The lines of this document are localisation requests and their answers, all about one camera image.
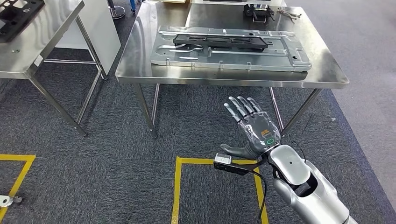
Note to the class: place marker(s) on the stamped grey metal panel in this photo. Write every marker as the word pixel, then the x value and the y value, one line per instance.
pixel 247 61

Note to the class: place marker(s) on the stainless steel workbench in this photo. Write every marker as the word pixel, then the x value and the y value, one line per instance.
pixel 139 61

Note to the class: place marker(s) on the chrome stanchion base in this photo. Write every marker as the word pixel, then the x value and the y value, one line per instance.
pixel 117 12

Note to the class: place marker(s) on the small caster wheel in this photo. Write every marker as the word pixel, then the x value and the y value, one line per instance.
pixel 6 201

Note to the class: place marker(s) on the yellow floor tape square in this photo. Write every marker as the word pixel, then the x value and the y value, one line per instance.
pixel 177 191

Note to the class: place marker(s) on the long black plastic part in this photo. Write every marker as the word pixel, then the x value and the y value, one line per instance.
pixel 216 41

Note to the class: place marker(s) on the white cabinet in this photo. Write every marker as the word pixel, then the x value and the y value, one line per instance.
pixel 102 40

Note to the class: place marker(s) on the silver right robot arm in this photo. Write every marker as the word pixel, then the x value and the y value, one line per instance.
pixel 290 164

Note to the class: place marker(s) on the stainless steel side table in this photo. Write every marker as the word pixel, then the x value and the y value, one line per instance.
pixel 31 52

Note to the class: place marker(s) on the metal pliers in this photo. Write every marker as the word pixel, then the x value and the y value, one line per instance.
pixel 289 14

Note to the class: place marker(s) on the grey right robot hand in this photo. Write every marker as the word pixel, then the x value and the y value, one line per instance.
pixel 260 133

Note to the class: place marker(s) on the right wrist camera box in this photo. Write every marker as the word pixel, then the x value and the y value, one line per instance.
pixel 222 160

